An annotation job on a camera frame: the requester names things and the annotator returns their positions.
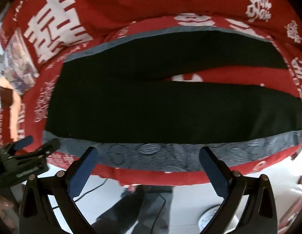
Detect person's legs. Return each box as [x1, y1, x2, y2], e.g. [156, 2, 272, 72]
[89, 185, 174, 234]

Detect white round floor fan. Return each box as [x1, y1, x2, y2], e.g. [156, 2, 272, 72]
[199, 206, 239, 234]

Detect red printed quilt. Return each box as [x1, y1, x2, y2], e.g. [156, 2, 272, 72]
[0, 0, 302, 66]

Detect wooden bed headboard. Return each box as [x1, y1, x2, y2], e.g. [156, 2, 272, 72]
[0, 75, 23, 142]

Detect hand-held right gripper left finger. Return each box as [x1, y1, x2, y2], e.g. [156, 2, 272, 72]
[19, 146, 99, 234]

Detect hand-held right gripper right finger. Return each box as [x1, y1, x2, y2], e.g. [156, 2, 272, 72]
[199, 146, 278, 234]

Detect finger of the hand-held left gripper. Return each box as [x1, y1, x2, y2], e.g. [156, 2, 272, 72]
[14, 136, 34, 151]
[36, 138, 61, 157]

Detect patterned pillow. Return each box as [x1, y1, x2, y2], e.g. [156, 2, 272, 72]
[2, 28, 39, 95]

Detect grey patterned blanket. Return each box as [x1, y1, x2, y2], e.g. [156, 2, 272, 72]
[41, 26, 302, 173]

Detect black floor cable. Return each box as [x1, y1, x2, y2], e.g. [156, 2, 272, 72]
[51, 178, 110, 210]

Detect red box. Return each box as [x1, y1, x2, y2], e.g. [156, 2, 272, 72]
[278, 192, 302, 234]

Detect red printed bed sheet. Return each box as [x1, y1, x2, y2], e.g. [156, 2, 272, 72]
[0, 15, 302, 188]

